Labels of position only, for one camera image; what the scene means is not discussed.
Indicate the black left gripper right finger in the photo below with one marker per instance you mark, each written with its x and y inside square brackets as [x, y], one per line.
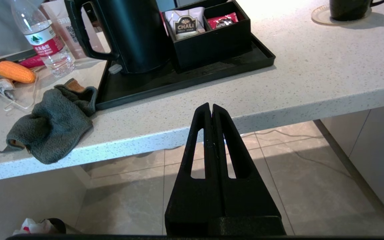
[248, 200]

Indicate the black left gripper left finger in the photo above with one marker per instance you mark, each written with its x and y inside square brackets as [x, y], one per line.
[192, 200]

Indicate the black electric kettle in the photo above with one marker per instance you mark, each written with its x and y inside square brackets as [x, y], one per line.
[135, 36]

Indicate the white tea bag packet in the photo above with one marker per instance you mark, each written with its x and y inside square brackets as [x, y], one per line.
[185, 25]

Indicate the black serving tray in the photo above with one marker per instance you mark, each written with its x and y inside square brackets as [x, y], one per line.
[185, 78]

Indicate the white counter cabinet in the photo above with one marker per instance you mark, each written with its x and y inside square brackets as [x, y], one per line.
[362, 150]

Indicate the black waste bin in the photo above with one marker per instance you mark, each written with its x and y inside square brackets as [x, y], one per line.
[42, 228]

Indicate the black organizer box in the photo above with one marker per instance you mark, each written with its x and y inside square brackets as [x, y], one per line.
[212, 46]

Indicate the grey cloth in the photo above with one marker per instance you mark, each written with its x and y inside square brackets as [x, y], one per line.
[52, 126]

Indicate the red drink packet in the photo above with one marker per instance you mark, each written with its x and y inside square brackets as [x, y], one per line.
[223, 20]

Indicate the round translucent coaster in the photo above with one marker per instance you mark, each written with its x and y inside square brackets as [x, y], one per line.
[320, 16]

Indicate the clear plastic tray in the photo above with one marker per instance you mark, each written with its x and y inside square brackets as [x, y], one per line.
[22, 96]

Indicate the red snack packet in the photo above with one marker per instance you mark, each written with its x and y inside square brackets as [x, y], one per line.
[32, 61]

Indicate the clear red-capped water bottle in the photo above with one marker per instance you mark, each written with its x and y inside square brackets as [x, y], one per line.
[45, 43]

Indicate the black mug white inside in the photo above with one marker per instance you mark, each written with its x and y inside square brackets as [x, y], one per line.
[348, 10]

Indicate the orange corn cob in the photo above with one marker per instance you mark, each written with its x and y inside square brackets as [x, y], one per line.
[15, 71]

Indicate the crumpled white wrapper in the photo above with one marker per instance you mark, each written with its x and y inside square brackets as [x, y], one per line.
[2, 86]

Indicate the dark flat phone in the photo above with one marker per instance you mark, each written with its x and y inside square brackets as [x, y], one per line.
[15, 56]

